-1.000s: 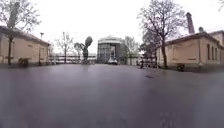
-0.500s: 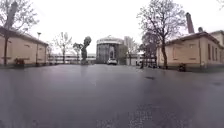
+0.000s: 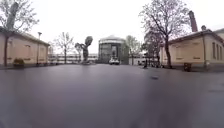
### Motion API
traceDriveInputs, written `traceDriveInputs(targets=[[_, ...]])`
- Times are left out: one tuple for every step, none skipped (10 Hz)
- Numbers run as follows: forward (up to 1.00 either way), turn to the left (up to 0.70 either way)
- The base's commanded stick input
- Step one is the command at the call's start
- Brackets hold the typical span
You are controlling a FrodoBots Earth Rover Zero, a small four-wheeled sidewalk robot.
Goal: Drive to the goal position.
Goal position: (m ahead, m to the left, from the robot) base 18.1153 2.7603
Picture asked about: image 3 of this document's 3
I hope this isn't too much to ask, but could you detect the white car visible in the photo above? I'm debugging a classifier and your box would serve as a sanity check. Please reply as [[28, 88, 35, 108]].
[[108, 58, 121, 66]]

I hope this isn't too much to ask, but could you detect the round dark glass building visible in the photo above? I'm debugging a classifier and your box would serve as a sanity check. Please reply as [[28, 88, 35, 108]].
[[97, 34, 130, 65]]

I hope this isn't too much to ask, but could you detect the dark tall sculpture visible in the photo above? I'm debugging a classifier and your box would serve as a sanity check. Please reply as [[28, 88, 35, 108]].
[[74, 35, 94, 65]]

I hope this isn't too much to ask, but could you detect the grey asphalt road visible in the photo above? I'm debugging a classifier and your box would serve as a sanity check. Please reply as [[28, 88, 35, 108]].
[[0, 63, 224, 128]]

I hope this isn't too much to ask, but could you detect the long low pale building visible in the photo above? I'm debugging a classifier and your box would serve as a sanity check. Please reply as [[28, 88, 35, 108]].
[[47, 52, 100, 65]]

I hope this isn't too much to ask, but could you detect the manhole cover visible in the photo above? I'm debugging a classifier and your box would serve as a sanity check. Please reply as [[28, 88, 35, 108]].
[[149, 75, 160, 81]]

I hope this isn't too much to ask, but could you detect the small bare tree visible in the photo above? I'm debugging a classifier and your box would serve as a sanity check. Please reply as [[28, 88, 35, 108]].
[[53, 31, 76, 65]]

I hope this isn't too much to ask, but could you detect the large bare tree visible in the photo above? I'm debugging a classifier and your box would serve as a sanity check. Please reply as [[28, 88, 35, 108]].
[[138, 0, 192, 70]]

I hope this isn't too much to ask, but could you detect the dark bin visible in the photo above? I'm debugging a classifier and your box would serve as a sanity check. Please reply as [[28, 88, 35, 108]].
[[183, 62, 193, 73]]

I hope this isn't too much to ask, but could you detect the lamp pole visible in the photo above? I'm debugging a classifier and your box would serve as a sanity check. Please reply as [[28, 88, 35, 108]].
[[35, 31, 43, 66]]

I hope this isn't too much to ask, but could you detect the yellow building with brick chimney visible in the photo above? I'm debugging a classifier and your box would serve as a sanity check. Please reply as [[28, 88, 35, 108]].
[[159, 10, 224, 72]]

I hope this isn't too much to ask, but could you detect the low yellow building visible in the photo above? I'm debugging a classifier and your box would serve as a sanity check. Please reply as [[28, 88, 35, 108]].
[[0, 26, 50, 69]]

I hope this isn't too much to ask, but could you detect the dark bush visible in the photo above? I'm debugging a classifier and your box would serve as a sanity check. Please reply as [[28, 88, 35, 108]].
[[12, 58, 26, 69]]

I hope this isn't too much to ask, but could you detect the bare tree with thick trunk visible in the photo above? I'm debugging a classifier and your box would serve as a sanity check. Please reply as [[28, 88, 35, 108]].
[[0, 0, 40, 68]]

